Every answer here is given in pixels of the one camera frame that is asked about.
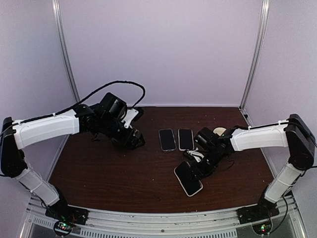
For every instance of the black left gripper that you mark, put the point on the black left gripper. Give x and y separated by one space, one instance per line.
125 141

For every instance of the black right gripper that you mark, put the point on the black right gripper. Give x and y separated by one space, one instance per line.
199 171

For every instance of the white phone case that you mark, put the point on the white phone case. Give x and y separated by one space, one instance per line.
188 180

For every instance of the pink phone case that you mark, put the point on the pink phone case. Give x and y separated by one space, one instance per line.
185 139

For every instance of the clear phone case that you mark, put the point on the clear phone case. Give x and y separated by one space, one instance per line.
167 139

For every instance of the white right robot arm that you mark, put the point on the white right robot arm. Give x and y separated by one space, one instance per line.
291 133

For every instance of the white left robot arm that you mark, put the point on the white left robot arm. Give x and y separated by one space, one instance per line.
111 117

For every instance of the cream ceramic mug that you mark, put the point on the cream ceramic mug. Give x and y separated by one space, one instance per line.
219 131

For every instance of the right circuit board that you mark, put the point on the right circuit board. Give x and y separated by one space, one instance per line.
262 229

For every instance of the circuit board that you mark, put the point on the circuit board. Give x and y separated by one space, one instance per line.
62 229
262 229

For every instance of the left circuit board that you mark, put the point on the left circuit board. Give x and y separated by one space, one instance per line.
62 229

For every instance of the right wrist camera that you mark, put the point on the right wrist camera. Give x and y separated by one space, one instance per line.
193 155

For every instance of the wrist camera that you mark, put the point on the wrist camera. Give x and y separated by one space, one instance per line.
132 114
193 155

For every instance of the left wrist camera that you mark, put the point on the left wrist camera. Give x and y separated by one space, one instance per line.
132 114

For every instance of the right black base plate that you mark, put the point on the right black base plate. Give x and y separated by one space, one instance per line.
255 213

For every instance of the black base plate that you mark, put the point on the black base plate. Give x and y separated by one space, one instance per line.
72 215
255 213

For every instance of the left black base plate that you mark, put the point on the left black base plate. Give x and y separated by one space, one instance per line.
72 215

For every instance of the aluminium front rail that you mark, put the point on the aluminium front rail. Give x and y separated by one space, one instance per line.
212 224

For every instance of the left aluminium frame post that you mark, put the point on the left aluminium frame post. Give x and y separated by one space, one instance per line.
64 50

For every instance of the aluminium frame post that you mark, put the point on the aluminium frame post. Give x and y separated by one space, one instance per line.
257 51
64 50

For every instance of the right aluminium frame post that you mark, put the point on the right aluminium frame post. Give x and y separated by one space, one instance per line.
257 51

